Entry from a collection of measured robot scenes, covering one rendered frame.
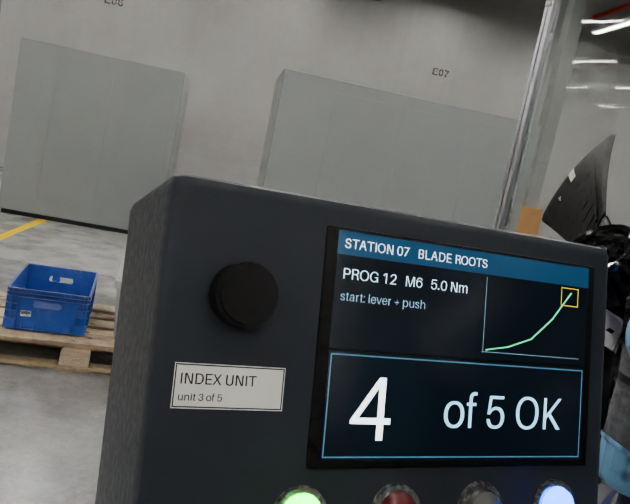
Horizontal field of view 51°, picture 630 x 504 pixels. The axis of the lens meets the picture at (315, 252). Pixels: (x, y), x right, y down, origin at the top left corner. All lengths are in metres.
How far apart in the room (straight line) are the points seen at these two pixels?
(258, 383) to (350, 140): 6.12
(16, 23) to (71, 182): 6.03
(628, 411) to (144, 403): 0.50
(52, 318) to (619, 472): 3.19
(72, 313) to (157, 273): 3.33
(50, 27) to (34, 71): 5.36
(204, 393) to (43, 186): 7.86
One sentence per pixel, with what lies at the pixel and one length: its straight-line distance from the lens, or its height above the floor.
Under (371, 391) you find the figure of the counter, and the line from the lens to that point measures 0.32.
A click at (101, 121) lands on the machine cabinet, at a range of 7.97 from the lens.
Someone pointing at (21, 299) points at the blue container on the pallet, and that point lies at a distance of 3.62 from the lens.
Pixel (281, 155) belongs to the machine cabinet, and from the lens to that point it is 6.31.
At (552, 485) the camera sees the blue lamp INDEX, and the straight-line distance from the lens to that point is 0.39.
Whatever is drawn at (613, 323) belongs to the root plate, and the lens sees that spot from 1.13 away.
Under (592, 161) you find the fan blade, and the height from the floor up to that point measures 1.37.
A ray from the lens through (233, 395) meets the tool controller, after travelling 0.29.
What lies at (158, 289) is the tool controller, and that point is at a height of 1.21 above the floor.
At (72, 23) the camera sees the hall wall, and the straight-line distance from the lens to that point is 13.40.
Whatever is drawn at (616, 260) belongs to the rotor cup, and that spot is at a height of 1.21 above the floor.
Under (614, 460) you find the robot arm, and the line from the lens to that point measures 0.71.
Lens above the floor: 1.27
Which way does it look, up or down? 8 degrees down
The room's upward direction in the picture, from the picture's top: 11 degrees clockwise
